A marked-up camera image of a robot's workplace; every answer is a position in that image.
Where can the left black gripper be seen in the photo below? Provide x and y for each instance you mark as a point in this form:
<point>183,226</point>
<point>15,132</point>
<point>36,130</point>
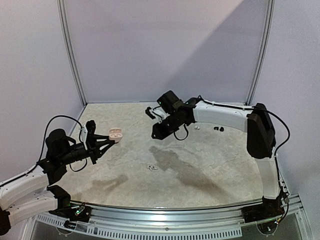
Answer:
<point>93,149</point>

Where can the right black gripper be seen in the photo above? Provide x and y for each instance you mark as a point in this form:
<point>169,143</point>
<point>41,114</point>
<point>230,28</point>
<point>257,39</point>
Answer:
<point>162,125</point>

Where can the pink earbud charging case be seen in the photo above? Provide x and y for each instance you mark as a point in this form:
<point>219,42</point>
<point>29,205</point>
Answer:
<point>115,134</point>

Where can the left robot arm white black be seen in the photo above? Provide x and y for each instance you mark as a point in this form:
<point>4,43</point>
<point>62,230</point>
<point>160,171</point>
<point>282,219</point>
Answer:
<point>35,191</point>

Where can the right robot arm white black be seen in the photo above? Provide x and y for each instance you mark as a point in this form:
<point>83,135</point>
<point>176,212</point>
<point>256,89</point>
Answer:
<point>173,113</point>

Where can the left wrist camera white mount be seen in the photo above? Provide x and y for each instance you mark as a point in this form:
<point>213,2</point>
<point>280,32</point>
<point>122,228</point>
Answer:
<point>87,134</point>

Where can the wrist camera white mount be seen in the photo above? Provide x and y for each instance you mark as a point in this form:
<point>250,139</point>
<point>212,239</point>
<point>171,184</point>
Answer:
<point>87,134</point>
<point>155,113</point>

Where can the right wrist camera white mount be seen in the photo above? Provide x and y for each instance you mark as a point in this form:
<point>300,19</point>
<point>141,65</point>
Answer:
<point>155,113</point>

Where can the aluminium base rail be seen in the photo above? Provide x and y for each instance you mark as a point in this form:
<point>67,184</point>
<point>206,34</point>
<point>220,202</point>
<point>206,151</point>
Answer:
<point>202,223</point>

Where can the right aluminium corner post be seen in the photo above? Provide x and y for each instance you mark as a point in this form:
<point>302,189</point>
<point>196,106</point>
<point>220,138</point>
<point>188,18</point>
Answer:
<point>262,50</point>

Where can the aluminium corner post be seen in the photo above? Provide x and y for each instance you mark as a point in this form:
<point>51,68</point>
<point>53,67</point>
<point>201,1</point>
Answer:
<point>262,50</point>
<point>61,5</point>

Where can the left aluminium corner post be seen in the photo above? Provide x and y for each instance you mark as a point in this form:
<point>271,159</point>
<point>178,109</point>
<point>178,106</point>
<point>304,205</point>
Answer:
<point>61,5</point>

